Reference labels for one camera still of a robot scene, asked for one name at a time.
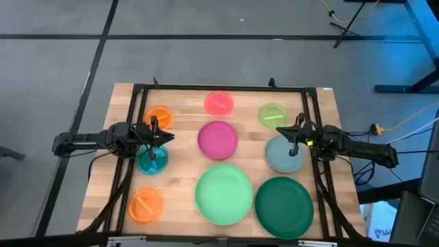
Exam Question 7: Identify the dark grey monitor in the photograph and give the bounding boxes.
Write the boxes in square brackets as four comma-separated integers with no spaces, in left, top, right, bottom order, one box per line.
[418,109,439,206]

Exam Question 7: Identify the black furniture foot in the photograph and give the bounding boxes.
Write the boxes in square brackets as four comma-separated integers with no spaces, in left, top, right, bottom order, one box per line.
[0,145,27,161]

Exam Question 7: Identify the orange extension cable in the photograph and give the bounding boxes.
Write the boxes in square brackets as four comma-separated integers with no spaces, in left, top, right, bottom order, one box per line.
[382,99,439,133]

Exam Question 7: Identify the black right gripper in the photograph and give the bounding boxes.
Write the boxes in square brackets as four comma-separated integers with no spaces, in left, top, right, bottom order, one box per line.
[276,112,316,158]

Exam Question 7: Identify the small lime transparent plate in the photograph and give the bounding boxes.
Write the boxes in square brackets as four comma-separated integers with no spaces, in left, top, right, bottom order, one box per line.
[257,103,288,130]

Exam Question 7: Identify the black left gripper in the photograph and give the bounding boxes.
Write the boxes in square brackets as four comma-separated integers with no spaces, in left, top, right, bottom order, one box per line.
[135,115,176,162]

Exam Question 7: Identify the silver mounting bar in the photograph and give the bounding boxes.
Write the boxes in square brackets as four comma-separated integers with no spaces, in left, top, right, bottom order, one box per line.
[106,235,339,247]

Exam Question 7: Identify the large dark green plate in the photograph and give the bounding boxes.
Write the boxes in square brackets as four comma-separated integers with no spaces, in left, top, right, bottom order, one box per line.
[254,176,315,240]

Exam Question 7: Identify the small orange transparent plate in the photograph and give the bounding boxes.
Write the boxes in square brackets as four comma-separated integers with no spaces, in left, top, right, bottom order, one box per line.
[128,187,165,225]
[144,105,175,130]

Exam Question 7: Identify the blue and black desk frame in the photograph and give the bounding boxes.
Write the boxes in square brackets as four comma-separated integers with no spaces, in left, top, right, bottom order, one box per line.
[342,0,439,94]

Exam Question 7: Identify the small pink transparent plate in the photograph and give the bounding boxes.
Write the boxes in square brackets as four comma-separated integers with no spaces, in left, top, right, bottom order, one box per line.
[204,91,235,117]

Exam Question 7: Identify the yellow floor cable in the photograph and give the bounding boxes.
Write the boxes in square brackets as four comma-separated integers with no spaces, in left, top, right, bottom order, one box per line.
[319,0,381,25]

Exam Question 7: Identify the large light green plate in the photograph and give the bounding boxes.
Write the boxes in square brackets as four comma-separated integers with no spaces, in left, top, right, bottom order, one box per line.
[194,164,254,226]

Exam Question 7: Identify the black metal table frame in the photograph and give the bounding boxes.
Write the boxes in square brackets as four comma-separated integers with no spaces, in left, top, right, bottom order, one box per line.
[77,77,370,243]

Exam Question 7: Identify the medium grey-blue plastic plate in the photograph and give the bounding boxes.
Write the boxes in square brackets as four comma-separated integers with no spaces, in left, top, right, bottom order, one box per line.
[264,134,306,174]

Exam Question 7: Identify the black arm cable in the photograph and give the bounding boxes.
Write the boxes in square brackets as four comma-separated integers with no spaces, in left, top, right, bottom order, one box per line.
[87,150,119,181]

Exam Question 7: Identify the grey computer case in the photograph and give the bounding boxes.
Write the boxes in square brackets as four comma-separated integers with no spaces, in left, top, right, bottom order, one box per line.
[390,190,433,246]

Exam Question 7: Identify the small teal transparent plate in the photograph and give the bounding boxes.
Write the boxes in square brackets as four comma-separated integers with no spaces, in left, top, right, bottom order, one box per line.
[136,143,169,176]

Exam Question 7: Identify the white cable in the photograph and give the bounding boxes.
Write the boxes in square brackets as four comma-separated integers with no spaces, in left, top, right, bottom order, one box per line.
[385,116,439,145]

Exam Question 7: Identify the dark keyboard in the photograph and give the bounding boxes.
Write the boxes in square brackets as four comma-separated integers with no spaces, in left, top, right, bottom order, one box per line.
[417,204,439,247]

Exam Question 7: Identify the medium magenta plastic plate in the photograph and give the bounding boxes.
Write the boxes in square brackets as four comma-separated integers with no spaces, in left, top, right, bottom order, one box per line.
[197,120,239,161]

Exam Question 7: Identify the black tripod stand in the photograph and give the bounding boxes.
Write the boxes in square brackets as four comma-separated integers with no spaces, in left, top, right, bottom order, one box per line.
[329,0,368,49]

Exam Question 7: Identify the white cardboard box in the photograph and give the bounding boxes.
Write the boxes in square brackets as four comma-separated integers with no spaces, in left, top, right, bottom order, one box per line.
[359,200,399,243]

